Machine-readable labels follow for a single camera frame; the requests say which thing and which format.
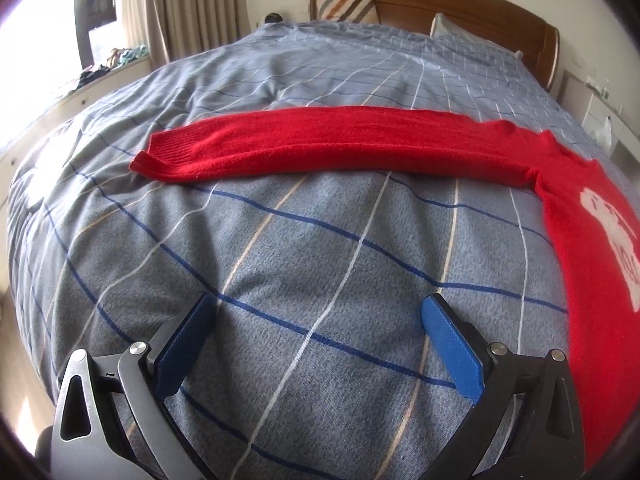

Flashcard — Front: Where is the red knit sweater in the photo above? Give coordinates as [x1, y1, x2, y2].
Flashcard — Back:
[130, 106, 639, 465]

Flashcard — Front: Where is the clothes pile on sill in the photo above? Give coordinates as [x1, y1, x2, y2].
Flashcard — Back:
[76, 46, 152, 93]

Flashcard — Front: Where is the blue plaid duvet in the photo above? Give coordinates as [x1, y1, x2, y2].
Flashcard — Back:
[8, 22, 639, 479]

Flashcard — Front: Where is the white plastic bag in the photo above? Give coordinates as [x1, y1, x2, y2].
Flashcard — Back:
[594, 116, 615, 156]

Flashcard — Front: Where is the white desk unit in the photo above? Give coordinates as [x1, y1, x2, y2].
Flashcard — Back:
[558, 70, 639, 162]

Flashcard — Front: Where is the white pillow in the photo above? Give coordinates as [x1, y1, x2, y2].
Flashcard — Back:
[430, 13, 524, 60]

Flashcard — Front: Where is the beige curtain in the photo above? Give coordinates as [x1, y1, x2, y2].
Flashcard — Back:
[115, 0, 250, 70]

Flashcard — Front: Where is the small black round clock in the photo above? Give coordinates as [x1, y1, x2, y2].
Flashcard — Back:
[264, 12, 284, 24]

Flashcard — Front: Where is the wooden headboard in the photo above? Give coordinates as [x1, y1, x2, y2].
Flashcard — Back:
[309, 0, 560, 90]

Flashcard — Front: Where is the striped cushion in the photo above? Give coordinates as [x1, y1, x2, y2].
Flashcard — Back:
[314, 0, 380, 24]

